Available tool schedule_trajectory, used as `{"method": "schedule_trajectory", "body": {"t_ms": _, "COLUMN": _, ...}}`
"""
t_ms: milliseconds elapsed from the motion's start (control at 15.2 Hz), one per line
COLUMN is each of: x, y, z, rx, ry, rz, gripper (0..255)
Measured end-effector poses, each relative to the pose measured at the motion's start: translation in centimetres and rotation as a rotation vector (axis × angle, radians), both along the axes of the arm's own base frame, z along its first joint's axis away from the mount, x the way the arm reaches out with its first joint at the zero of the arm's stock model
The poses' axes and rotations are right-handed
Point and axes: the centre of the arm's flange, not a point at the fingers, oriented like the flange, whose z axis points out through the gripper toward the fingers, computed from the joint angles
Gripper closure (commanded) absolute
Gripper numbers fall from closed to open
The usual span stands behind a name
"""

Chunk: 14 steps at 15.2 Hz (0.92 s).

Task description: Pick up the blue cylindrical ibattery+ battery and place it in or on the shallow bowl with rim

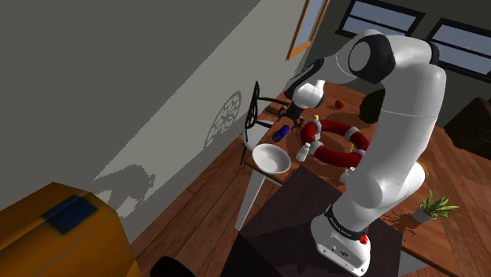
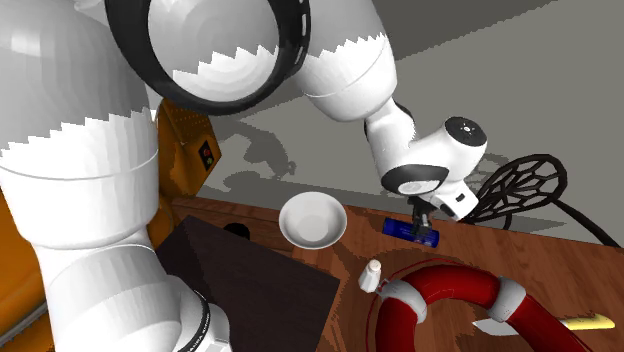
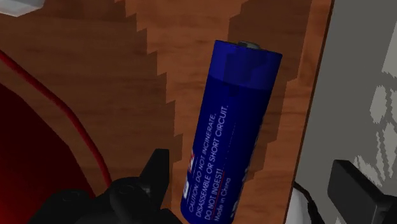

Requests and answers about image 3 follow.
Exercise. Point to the white block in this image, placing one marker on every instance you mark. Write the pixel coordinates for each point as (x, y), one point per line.
(18, 6)

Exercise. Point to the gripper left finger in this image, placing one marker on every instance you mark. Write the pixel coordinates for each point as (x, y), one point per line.
(145, 189)

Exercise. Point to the blue cylindrical battery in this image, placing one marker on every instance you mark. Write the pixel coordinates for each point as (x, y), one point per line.
(235, 124)

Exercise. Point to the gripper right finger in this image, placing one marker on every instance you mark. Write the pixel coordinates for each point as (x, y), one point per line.
(363, 198)

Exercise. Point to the brown wooden table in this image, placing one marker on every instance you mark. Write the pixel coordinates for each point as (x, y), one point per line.
(102, 77)

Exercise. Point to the red bowl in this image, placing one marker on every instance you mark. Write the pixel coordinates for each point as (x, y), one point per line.
(28, 149)

